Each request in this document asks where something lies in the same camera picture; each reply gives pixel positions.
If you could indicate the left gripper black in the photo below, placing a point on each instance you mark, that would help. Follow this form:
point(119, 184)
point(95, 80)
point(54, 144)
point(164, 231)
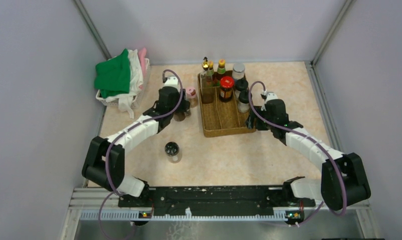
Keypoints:
point(182, 107)

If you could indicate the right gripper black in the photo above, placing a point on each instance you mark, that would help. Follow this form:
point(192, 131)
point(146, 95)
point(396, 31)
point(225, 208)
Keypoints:
point(250, 120)

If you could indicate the white lid sauce jar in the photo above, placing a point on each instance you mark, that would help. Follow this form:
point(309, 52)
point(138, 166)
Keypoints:
point(181, 116)

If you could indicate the black lid clear jar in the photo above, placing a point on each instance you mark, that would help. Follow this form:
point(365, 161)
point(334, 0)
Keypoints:
point(240, 85)
point(243, 101)

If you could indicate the tall glass oil bottle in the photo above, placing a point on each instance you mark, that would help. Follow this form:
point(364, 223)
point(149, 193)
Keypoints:
point(206, 77)

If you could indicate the yellow cap chili sauce bottle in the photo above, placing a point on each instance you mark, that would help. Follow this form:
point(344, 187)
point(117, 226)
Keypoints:
point(211, 71)

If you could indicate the silver lid salt jar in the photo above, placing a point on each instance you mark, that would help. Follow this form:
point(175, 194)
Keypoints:
point(238, 71)

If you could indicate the black cap dark jar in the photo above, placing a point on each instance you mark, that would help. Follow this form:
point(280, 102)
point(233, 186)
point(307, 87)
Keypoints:
point(173, 152)

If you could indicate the woven wicker divided tray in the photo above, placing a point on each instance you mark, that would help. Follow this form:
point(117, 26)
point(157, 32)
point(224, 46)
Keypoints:
point(223, 118)

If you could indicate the red lid sauce jar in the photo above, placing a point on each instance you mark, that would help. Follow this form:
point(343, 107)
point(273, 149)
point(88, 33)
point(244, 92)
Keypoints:
point(226, 88)

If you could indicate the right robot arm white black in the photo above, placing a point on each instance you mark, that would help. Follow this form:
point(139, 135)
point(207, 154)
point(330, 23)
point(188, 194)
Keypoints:
point(343, 180)

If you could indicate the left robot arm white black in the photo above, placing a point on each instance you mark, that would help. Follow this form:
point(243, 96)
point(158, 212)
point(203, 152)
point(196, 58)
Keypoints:
point(105, 160)

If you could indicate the pink lid spice jar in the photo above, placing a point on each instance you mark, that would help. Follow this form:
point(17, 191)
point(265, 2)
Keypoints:
point(191, 95)

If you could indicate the white plastic basket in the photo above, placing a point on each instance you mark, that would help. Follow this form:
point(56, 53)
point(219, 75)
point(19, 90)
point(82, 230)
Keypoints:
point(136, 99)

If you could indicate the pink cloth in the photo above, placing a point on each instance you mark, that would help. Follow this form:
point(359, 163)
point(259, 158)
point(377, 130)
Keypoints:
point(142, 59)

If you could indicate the green cloth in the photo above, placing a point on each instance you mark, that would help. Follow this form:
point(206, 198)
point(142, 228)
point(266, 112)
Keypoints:
point(113, 76)

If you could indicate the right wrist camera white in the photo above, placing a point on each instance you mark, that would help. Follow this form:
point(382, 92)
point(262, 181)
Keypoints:
point(267, 96)

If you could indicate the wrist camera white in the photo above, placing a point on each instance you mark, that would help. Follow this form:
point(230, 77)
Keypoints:
point(267, 96)
point(171, 81)

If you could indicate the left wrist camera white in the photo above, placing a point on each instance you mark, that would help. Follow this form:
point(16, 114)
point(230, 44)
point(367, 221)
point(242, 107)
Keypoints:
point(171, 81)

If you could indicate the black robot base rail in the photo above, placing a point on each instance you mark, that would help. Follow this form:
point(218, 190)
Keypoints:
point(216, 203)

